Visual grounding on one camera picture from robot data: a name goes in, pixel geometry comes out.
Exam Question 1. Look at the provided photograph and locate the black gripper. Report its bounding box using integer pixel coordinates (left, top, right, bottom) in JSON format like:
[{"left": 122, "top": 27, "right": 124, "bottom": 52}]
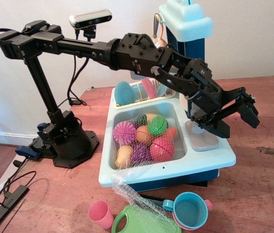
[{"left": 187, "top": 83, "right": 259, "bottom": 138}]

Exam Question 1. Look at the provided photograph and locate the grey toy faucet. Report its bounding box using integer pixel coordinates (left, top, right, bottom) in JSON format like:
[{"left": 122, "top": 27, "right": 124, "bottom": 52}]
[{"left": 185, "top": 97, "right": 219, "bottom": 151}]

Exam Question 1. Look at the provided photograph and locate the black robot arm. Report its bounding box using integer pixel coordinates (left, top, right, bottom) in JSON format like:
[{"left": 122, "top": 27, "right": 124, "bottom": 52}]
[{"left": 0, "top": 20, "right": 259, "bottom": 168}]

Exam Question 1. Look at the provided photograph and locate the light blue toy sink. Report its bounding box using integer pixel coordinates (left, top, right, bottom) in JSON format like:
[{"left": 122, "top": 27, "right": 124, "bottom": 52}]
[{"left": 98, "top": 0, "right": 237, "bottom": 192}]

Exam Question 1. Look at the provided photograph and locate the white soap bottle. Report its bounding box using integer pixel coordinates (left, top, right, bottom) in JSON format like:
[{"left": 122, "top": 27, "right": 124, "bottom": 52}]
[{"left": 179, "top": 93, "right": 189, "bottom": 112}]

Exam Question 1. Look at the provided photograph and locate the orange toy carrot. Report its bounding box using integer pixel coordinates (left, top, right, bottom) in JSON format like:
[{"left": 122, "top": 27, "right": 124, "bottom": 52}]
[{"left": 162, "top": 127, "right": 177, "bottom": 140}]

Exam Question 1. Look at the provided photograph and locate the green toy fruit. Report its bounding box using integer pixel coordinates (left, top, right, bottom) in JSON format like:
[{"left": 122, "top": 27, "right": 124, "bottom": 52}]
[{"left": 147, "top": 115, "right": 167, "bottom": 136}]

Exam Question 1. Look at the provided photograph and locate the red toy apple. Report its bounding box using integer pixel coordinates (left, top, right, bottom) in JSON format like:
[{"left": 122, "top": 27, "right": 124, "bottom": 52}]
[{"left": 150, "top": 137, "right": 175, "bottom": 162}]

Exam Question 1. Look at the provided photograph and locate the teal toy plate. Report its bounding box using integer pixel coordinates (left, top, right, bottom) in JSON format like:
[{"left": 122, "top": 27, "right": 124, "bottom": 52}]
[{"left": 157, "top": 83, "right": 174, "bottom": 97}]

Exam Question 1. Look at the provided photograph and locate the pink toy pot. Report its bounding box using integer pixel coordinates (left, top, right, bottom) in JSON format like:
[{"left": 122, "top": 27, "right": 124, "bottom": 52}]
[{"left": 173, "top": 200, "right": 213, "bottom": 231}]

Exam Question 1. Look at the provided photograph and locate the pink toy plate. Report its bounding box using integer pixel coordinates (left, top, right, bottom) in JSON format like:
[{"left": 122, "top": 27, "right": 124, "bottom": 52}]
[{"left": 141, "top": 78, "right": 157, "bottom": 99}]

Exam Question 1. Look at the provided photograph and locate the orange toy fruit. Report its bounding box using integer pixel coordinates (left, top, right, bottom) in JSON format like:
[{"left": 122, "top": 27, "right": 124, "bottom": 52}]
[{"left": 136, "top": 125, "right": 155, "bottom": 145}]

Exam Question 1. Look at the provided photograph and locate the cream dish rack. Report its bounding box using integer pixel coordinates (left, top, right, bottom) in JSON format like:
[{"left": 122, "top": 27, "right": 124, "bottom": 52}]
[{"left": 112, "top": 79, "right": 176, "bottom": 109}]

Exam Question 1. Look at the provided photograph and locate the white mesh net bag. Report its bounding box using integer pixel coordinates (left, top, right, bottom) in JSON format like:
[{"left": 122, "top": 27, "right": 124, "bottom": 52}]
[{"left": 112, "top": 114, "right": 181, "bottom": 233}]

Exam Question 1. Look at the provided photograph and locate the purple toy fruit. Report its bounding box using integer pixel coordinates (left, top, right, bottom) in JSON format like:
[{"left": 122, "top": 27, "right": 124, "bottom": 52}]
[{"left": 130, "top": 143, "right": 152, "bottom": 165}]

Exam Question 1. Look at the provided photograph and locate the blue toy pot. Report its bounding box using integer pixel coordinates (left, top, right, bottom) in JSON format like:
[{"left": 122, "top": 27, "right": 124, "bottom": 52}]
[{"left": 162, "top": 192, "right": 213, "bottom": 230}]

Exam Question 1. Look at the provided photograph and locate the toy dish brush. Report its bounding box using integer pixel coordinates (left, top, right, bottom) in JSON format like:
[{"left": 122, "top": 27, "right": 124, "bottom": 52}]
[{"left": 153, "top": 24, "right": 167, "bottom": 49}]

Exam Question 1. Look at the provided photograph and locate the magenta toy fruit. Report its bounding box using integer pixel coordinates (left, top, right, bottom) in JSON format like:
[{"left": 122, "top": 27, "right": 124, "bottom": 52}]
[{"left": 113, "top": 121, "right": 136, "bottom": 145}]

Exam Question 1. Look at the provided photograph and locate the blue toy plate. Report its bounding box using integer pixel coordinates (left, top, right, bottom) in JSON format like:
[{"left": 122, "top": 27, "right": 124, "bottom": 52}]
[{"left": 114, "top": 82, "right": 135, "bottom": 106}]

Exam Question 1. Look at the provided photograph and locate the yellow toy pear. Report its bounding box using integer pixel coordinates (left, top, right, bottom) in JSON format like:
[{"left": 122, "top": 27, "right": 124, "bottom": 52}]
[{"left": 114, "top": 145, "right": 133, "bottom": 168}]

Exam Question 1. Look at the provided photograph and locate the grey toy utensil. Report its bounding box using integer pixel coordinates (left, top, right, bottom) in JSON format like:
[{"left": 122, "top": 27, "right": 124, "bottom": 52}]
[{"left": 153, "top": 13, "right": 160, "bottom": 39}]

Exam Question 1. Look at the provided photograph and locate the pink plastic cup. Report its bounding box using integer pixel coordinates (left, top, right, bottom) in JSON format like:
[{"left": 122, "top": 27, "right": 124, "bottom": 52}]
[{"left": 88, "top": 200, "right": 114, "bottom": 229}]

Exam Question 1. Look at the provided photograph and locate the blue clamp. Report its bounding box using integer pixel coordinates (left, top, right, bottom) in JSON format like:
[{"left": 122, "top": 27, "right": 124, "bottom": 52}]
[{"left": 15, "top": 146, "right": 40, "bottom": 160}]

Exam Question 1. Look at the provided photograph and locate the black usb hub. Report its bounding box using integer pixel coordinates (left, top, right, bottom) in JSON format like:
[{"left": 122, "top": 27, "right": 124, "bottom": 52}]
[{"left": 0, "top": 185, "right": 29, "bottom": 224}]

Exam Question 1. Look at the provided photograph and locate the silver depth camera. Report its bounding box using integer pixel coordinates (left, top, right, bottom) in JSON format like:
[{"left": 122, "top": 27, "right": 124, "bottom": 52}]
[{"left": 69, "top": 9, "right": 113, "bottom": 30}]

